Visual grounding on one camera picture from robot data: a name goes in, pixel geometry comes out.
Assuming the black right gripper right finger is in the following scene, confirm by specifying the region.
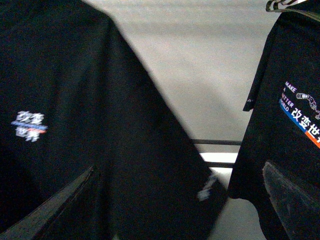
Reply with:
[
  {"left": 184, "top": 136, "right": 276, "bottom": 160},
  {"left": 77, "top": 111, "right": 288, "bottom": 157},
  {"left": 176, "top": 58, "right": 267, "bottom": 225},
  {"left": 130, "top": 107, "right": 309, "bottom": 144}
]
[{"left": 262, "top": 161, "right": 320, "bottom": 240}]

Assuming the black t-shirt large printed logo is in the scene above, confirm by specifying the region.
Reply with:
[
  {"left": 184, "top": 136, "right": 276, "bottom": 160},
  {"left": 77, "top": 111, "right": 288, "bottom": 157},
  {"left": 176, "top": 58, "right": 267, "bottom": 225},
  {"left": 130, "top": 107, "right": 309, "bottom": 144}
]
[{"left": 228, "top": 0, "right": 320, "bottom": 240}]

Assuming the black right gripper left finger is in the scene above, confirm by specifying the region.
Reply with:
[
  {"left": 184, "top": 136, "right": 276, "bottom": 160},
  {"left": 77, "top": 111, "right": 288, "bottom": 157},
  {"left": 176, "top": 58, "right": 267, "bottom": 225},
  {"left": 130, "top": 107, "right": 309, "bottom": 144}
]
[{"left": 0, "top": 166, "right": 95, "bottom": 240}]

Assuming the black t-shirt small chest logo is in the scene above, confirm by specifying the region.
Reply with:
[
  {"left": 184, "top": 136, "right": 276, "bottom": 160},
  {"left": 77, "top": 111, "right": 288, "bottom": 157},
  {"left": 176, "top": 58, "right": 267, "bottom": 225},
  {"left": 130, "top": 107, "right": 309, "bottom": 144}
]
[{"left": 0, "top": 0, "right": 227, "bottom": 240}]

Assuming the grey clothes drying rack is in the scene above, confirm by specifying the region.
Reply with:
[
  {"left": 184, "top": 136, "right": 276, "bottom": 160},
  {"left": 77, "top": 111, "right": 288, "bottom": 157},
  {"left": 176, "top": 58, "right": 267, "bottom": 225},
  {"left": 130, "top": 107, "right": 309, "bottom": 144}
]
[{"left": 192, "top": 139, "right": 242, "bottom": 169}]

